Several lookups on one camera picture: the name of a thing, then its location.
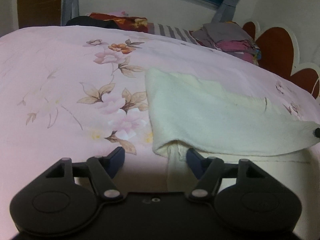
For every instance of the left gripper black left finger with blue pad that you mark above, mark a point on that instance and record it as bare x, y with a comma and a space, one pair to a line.
101, 172

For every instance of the pink floral bed sheet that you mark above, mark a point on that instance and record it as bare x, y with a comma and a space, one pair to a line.
79, 91

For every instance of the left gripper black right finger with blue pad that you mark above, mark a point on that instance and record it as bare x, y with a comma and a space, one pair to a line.
208, 172

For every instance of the red white scalloped headboard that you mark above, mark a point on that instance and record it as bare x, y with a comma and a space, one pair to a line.
280, 54

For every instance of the grey white striped pillow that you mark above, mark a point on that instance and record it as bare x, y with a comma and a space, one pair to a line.
171, 32

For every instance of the brown wooden door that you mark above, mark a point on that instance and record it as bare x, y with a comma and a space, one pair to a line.
38, 13

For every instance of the black cloth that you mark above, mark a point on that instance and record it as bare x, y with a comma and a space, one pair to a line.
91, 22

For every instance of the pale green long-sleeve shirt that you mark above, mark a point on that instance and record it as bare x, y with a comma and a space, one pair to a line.
187, 112

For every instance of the stack of folded clothes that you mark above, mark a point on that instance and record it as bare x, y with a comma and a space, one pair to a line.
229, 38

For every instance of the red patterned cloth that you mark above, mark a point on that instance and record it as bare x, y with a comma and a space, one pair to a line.
139, 24

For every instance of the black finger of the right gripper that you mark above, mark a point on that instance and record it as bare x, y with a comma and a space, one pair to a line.
317, 132

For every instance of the left grey curtain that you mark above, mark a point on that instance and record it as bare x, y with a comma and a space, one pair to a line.
69, 10

